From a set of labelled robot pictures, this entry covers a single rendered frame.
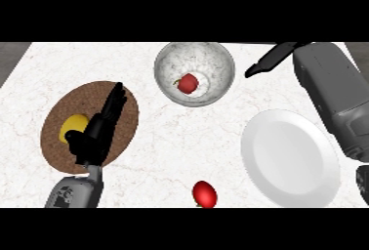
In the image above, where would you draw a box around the red bell pepper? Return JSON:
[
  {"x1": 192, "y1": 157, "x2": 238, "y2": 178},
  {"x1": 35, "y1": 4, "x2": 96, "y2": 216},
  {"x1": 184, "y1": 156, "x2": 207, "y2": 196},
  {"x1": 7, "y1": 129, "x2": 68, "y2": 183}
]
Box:
[{"x1": 173, "y1": 72, "x2": 202, "y2": 96}]

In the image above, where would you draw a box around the grey marble bowl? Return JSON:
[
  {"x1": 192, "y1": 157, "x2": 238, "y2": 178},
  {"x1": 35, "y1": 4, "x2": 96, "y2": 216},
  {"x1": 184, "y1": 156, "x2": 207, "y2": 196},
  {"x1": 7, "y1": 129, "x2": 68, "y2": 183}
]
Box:
[{"x1": 153, "y1": 41, "x2": 238, "y2": 108}]

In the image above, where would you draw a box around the white plate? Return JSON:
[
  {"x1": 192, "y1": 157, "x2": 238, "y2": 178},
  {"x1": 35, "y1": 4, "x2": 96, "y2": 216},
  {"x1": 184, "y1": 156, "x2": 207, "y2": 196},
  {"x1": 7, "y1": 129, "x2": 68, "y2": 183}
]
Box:
[{"x1": 239, "y1": 108, "x2": 342, "y2": 209}]

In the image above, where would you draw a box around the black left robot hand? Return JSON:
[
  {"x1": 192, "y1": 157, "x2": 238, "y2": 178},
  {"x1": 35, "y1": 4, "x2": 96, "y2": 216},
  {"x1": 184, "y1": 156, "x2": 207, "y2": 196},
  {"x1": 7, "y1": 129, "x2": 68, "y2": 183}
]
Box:
[{"x1": 63, "y1": 81, "x2": 130, "y2": 167}]

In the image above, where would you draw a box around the yellow fruit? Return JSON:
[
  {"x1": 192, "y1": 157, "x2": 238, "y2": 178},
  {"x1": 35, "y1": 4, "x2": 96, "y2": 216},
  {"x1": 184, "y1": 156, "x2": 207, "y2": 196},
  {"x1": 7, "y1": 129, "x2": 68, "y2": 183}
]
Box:
[{"x1": 57, "y1": 113, "x2": 91, "y2": 145}]

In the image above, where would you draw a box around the red oval tomato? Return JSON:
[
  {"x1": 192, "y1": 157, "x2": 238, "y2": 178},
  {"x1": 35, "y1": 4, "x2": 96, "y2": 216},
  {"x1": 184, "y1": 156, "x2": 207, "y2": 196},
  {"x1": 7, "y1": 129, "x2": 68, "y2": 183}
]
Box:
[{"x1": 190, "y1": 180, "x2": 218, "y2": 209}]

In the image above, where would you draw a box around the round brown woven placemat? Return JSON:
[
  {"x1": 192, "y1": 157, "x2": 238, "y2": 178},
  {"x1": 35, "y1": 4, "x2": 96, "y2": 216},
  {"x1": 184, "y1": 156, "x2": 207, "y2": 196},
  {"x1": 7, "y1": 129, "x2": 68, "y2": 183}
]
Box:
[{"x1": 38, "y1": 80, "x2": 142, "y2": 175}]

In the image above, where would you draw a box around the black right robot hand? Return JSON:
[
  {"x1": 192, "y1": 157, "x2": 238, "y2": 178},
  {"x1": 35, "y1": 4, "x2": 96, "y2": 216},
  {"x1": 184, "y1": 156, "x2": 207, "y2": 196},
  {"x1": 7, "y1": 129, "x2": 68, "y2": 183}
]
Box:
[{"x1": 243, "y1": 41, "x2": 314, "y2": 79}]

